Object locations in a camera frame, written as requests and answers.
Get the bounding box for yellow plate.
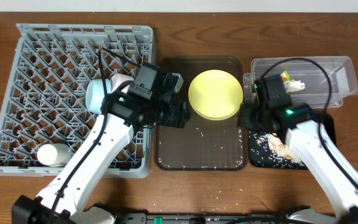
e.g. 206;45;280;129
188;70;244;120

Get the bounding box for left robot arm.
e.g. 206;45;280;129
11;62;191;223

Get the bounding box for white cup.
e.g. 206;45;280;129
37;143;72;167

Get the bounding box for black waste tray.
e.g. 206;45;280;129
247;111;337;170

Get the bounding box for white tissue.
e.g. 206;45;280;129
283;80;305;93

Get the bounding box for white bowl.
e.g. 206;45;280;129
85;73;134;114

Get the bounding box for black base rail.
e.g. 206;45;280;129
82;205;332;224

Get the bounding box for yellow green snack wrapper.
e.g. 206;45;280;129
280;70;292;82

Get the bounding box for clear plastic bin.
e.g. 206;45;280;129
243;56;358;108

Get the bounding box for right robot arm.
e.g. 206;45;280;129
237;75;358;223

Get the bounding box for rice and nut scraps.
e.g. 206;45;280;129
250;132;304;167

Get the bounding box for grey dishwasher rack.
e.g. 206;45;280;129
0;24;157;177

